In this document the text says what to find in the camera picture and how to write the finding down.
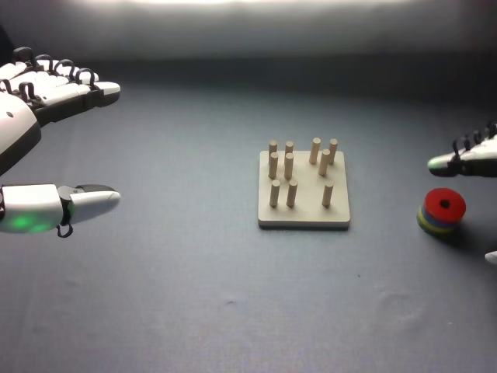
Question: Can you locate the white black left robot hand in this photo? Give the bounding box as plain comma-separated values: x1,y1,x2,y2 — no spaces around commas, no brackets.
0,46,122,239

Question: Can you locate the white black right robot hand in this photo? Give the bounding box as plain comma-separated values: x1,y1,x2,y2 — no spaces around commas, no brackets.
426,120,497,266

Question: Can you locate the stack of coloured rings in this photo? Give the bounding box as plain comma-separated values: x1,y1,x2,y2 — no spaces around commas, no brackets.
415,187,467,236

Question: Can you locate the wooden peg board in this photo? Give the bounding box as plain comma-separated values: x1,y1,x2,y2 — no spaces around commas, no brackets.
257,137,352,231

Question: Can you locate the grey table cloth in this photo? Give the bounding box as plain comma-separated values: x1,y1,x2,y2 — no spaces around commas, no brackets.
0,58,497,373

